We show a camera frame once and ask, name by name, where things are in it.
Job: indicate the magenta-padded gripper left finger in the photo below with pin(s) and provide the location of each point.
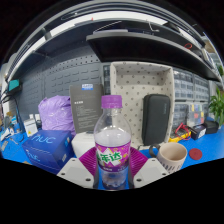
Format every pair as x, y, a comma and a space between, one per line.
75, 171

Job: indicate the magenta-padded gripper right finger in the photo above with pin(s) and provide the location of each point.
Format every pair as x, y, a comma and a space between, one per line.
150, 171

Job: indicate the purple-capped clear drink bottle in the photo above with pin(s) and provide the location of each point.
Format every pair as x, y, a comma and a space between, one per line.
112, 140

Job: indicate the beige patterned ceramic mug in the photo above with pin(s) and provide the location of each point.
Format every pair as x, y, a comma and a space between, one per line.
173, 156

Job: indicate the white cardboard box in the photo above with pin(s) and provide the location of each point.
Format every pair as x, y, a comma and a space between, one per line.
81, 143

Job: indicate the blue cardboard box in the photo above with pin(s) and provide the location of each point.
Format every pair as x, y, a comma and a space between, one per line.
46, 148

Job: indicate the yellow multimeter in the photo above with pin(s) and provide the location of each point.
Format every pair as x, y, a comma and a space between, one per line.
180, 135

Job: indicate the flat round red coaster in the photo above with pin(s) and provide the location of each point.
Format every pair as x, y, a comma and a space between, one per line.
195, 154

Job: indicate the black zip case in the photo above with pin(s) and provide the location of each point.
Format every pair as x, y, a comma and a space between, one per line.
156, 118

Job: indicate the purple plastic bag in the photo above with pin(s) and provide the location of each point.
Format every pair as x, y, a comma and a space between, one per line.
56, 113

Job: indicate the black box with blue label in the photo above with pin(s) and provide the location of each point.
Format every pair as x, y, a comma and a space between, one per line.
197, 131

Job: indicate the dark grey flat box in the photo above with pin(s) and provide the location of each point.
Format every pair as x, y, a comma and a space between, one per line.
85, 110

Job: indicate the small white labelled box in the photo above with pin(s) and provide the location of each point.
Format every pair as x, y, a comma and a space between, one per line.
30, 127

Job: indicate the low grey drawer cabinet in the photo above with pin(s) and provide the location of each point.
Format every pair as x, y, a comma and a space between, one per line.
180, 113

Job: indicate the black flat pouch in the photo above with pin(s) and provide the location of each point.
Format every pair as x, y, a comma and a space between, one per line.
211, 127

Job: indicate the clear organizer with coloured parts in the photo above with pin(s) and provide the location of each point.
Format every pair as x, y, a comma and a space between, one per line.
198, 113

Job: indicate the beige dotted tray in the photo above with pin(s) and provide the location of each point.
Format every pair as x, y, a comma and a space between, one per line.
133, 83

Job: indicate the large green potted plant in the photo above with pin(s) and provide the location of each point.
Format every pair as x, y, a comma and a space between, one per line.
217, 105

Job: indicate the narrow grey drawer cabinet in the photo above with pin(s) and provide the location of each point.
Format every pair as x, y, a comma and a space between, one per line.
201, 88

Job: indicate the small green plant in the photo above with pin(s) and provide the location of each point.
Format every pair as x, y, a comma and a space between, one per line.
220, 70

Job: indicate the black shelf unit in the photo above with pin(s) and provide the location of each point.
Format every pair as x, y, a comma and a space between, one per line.
140, 48

